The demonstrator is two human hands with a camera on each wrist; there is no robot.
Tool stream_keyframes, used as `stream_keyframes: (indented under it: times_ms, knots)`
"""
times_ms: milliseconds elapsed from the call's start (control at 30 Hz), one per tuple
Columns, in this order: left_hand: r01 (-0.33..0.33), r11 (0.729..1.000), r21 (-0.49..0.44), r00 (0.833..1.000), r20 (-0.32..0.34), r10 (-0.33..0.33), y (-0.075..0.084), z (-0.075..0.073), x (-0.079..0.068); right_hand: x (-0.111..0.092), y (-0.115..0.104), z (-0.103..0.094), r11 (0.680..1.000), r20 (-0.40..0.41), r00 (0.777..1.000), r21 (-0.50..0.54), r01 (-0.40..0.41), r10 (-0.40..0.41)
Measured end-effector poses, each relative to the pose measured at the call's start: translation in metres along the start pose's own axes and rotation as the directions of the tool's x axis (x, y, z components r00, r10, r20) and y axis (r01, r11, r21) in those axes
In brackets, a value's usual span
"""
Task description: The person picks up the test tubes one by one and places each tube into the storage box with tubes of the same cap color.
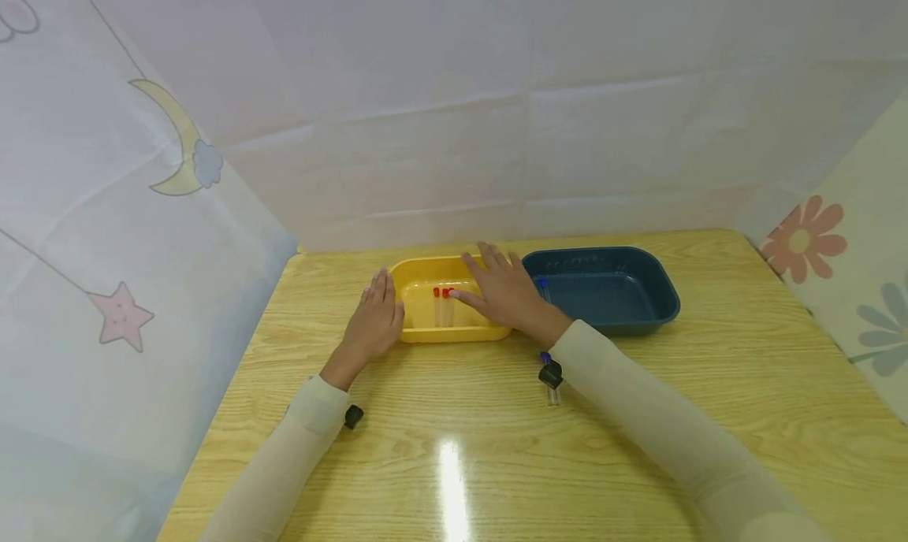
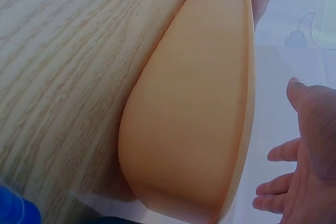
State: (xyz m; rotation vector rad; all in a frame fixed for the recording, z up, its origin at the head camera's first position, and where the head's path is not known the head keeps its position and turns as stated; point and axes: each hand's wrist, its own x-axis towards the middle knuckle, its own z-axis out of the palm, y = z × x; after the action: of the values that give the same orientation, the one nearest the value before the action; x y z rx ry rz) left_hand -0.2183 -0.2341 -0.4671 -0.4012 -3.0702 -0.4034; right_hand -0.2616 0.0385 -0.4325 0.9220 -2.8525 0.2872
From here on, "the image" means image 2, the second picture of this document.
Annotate person's right hand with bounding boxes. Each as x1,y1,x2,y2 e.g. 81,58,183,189
253,77,336,224

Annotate orange plastic basin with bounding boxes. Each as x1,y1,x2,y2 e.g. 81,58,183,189
117,0,256,222

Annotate blue object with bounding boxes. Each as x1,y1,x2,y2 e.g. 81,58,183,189
0,173,43,224

